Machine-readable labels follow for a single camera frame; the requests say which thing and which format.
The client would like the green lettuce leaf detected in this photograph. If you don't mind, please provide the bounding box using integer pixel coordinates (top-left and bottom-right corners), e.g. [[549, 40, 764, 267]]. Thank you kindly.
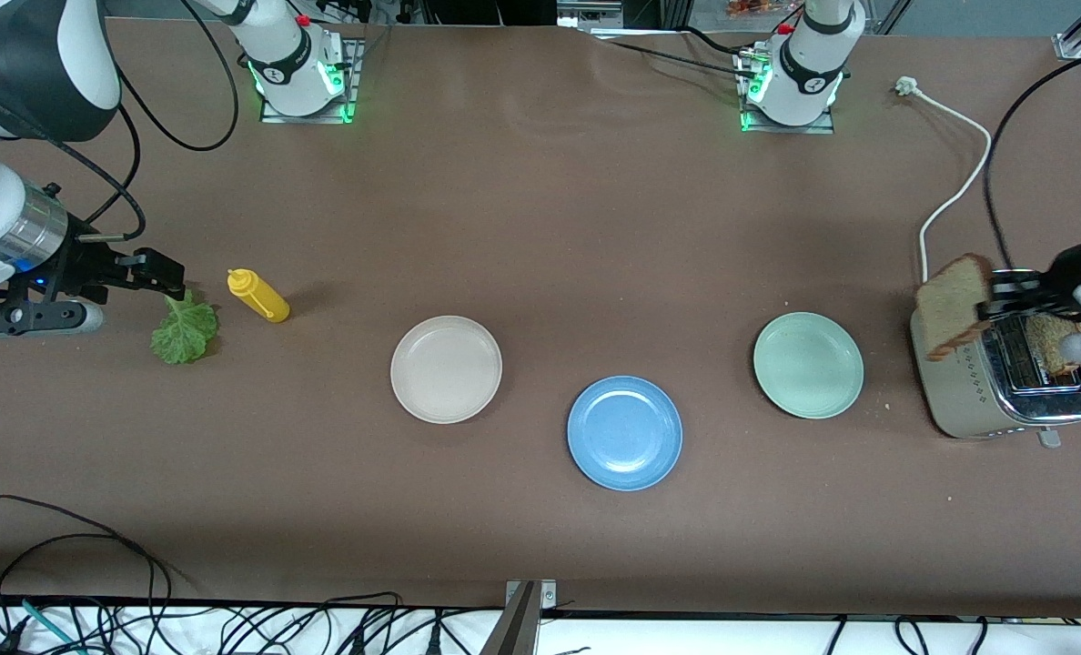
[[149, 289, 219, 366]]

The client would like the brown bread slice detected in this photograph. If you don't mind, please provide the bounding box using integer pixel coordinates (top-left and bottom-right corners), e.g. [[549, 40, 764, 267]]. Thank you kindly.
[[915, 255, 996, 362], [1025, 314, 1081, 377]]

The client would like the yellow squeeze bottle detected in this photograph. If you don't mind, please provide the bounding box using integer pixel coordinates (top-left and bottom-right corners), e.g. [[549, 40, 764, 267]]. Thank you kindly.
[[227, 268, 292, 324]]

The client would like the mint green plate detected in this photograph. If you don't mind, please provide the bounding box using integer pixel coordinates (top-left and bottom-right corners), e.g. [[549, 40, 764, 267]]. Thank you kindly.
[[753, 312, 865, 420]]

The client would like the pale beige plate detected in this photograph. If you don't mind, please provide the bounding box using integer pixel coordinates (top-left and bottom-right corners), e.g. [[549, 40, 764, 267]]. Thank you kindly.
[[390, 316, 503, 425]]

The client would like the blue plate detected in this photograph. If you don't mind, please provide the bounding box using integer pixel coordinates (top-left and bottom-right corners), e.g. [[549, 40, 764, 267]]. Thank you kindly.
[[566, 376, 684, 492]]

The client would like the silver beige toaster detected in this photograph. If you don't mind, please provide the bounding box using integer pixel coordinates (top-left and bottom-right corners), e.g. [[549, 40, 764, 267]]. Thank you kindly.
[[909, 269, 1081, 448]]

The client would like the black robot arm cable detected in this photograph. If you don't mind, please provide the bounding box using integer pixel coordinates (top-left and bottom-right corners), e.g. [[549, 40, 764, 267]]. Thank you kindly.
[[0, 0, 239, 242], [984, 44, 1081, 269]]

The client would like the white power cord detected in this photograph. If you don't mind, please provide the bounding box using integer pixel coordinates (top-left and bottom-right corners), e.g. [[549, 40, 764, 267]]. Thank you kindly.
[[895, 76, 994, 283]]

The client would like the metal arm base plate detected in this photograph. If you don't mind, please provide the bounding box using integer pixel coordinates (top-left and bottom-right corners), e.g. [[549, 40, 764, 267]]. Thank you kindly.
[[260, 38, 364, 124], [737, 45, 837, 135]]

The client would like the teal cable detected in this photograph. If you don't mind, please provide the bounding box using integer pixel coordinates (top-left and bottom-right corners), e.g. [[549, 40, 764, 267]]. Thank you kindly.
[[0, 591, 82, 655]]

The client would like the thin black cable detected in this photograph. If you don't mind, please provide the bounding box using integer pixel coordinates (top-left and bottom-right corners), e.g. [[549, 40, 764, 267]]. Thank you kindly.
[[609, 25, 760, 83]]

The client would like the grey metal post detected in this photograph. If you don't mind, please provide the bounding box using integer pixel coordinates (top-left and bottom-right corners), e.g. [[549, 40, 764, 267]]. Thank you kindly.
[[479, 582, 541, 655]]

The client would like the silver metal bracket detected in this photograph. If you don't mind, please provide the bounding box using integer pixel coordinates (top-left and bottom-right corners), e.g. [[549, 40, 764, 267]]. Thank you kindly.
[[504, 579, 558, 609]]

